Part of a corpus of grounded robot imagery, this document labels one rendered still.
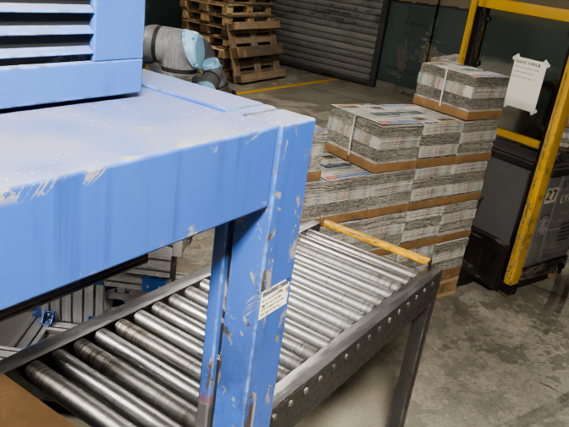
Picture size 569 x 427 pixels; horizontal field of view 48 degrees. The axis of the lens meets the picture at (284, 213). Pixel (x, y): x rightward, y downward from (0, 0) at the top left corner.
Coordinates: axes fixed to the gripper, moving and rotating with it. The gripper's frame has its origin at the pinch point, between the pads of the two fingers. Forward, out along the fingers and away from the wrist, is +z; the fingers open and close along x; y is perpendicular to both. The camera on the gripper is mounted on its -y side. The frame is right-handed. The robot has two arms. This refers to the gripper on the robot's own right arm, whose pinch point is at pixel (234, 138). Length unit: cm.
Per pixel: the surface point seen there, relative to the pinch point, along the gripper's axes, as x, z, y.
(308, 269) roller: -79, 8, -27
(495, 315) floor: -48, 163, 88
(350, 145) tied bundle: 0, 40, 55
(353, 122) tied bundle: 0, 29, 60
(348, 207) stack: -19, 54, 32
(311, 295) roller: -92, 4, -36
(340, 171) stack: -11, 40, 39
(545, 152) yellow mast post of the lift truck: -38, 94, 152
